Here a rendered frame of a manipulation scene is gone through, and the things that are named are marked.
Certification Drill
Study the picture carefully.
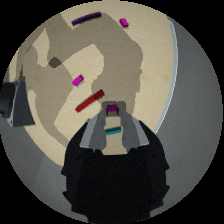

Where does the magenta rod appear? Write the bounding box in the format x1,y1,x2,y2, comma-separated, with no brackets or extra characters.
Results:
107,105,117,111
72,75,84,86
119,18,129,28

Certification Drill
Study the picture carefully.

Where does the dark purple rod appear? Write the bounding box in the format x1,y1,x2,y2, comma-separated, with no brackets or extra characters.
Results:
71,12,101,26

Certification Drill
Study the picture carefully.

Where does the turquoise rod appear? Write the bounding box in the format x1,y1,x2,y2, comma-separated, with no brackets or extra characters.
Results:
105,127,122,135

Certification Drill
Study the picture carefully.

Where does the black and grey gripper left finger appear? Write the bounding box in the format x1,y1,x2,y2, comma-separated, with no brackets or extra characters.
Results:
61,107,108,176

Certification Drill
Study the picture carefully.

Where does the red rod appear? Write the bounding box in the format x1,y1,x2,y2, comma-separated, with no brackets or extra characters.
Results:
75,89,104,112

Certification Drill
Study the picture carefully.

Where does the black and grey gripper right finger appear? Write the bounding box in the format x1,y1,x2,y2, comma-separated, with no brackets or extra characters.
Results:
117,107,169,171

